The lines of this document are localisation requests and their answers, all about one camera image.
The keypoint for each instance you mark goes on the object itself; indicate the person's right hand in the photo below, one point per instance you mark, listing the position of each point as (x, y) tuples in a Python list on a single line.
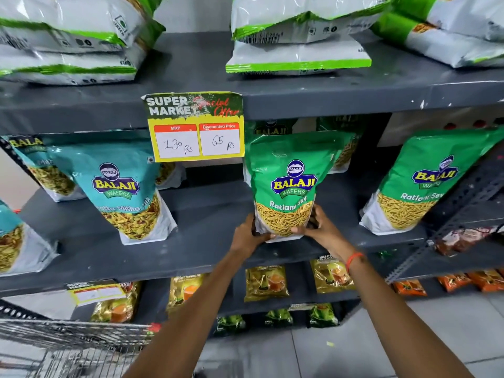
[(325, 234)]

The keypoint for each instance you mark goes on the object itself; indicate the person's left hand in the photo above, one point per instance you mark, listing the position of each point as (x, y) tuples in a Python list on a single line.
[(243, 240)]

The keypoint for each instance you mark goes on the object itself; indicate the person's right thumb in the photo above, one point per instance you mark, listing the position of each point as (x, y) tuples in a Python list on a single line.
[(302, 230)]

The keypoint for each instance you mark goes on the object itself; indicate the person's left thumb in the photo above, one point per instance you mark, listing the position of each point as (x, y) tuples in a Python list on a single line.
[(265, 237)]

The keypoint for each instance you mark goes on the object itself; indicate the green snack pouch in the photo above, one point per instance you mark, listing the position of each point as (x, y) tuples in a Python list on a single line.
[(291, 181), (425, 184), (346, 149), (275, 127)]

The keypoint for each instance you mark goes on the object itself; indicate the person's left forearm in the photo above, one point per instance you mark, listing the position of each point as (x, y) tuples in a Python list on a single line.
[(189, 322)]

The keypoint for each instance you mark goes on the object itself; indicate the person's right forearm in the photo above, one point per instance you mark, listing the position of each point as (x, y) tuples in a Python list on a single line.
[(397, 322)]

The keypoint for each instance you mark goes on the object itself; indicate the yellow tea pouch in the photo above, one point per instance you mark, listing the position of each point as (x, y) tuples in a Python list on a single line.
[(267, 283), (330, 275), (118, 305), (185, 291)]

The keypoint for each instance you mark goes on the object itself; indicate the orange wristband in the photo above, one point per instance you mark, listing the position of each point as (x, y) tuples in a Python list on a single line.
[(354, 259)]

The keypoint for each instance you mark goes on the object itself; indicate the grey metal shelf rack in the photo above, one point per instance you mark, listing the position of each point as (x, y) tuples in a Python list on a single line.
[(204, 220)]

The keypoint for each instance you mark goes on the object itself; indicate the small dark green pouch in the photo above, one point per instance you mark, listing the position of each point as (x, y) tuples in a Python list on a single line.
[(230, 324), (278, 318), (323, 315)]

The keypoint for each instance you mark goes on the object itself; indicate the teal snack pouch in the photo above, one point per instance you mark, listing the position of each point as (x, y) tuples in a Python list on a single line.
[(118, 188), (169, 175), (43, 169), (19, 240)]

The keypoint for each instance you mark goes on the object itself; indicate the orange snack packet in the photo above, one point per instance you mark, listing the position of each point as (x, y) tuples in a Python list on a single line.
[(454, 282), (488, 280), (409, 288)]

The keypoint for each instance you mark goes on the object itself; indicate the large yellow price tag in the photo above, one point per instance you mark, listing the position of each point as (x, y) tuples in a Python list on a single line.
[(195, 129)]

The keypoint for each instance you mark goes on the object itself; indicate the brown red snack packet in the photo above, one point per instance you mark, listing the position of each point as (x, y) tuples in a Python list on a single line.
[(464, 240)]

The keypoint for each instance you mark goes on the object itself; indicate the white green-trimmed bag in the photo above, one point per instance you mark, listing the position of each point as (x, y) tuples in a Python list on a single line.
[(295, 58), (78, 13), (464, 11), (303, 13), (71, 62), (441, 49)]

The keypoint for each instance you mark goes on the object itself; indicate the small yellow price tag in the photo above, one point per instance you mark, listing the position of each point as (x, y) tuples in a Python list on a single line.
[(96, 293)]

